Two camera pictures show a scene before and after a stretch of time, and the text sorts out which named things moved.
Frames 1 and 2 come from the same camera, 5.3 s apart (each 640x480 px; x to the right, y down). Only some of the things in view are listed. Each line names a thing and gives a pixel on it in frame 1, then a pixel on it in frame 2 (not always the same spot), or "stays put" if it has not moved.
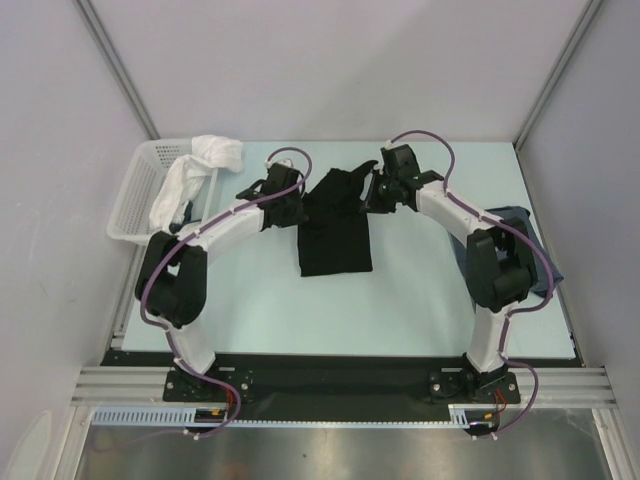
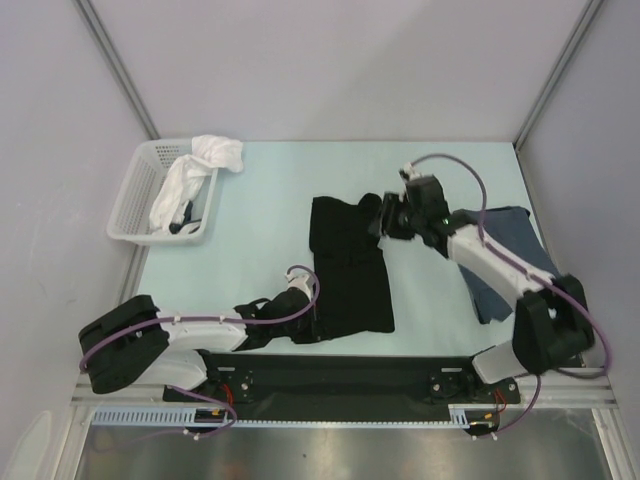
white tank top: [188, 174] stays put
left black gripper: [295, 219] to [311, 316]
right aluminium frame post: [591, 11] stays put
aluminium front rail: [146, 385] stays put
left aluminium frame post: [116, 69] stays put
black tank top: [334, 237] to [349, 265]
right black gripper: [373, 203] to [391, 204]
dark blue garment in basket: [174, 227] stays put
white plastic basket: [130, 221] stays put
